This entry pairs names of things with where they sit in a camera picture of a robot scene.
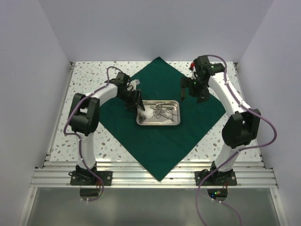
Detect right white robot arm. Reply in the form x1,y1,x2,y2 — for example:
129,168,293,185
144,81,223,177
181,55,261,185

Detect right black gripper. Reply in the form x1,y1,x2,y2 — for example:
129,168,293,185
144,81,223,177
180,77,210,105

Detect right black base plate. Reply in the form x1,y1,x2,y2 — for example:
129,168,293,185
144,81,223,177
194,169,238,188

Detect white paper strip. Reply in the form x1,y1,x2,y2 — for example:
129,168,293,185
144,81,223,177
161,120,173,125

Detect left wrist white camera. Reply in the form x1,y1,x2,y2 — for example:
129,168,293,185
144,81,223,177
130,80,140,90

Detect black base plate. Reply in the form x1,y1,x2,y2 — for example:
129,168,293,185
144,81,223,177
194,169,238,188
68,170,113,186

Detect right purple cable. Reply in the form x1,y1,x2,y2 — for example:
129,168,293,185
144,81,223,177
196,54,277,226

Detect top steel scissors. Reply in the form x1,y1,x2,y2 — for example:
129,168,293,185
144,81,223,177
150,103,177,122

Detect stainless steel tray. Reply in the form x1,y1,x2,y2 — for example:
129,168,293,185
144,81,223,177
136,100,181,126

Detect green surgical drape cloth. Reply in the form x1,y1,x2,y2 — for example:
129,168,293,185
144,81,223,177
100,57,225,181

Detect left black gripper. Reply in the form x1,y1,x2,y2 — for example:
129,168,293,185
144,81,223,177
118,89,145,113

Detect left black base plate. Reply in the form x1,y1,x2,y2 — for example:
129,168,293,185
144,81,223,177
68,170,113,186

